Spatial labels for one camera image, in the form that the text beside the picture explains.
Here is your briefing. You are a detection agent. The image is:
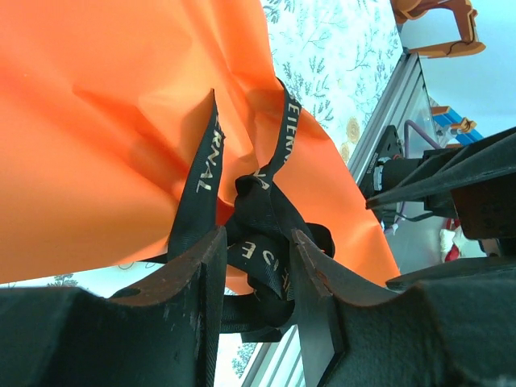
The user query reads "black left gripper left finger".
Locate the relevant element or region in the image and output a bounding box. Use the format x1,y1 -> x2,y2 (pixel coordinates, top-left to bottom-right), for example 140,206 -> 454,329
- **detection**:
0,224 -> 229,387

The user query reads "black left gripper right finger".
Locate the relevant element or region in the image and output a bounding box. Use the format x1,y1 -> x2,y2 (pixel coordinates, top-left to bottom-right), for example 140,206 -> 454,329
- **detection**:
289,228 -> 516,387

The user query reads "black ribbon with gold print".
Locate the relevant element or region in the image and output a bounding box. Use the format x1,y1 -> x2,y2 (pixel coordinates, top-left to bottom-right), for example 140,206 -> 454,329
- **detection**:
167,78 -> 338,343

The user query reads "orange wrapping paper sheet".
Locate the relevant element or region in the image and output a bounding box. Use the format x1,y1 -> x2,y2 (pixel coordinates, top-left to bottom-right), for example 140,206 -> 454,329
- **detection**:
0,0 -> 402,298

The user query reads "grey floral tablecloth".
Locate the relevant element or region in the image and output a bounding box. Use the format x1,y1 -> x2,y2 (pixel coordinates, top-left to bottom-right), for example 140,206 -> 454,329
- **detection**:
0,0 -> 404,382

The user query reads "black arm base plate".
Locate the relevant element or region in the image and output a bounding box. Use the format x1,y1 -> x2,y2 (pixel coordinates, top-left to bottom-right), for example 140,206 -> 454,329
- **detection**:
372,124 -> 404,166

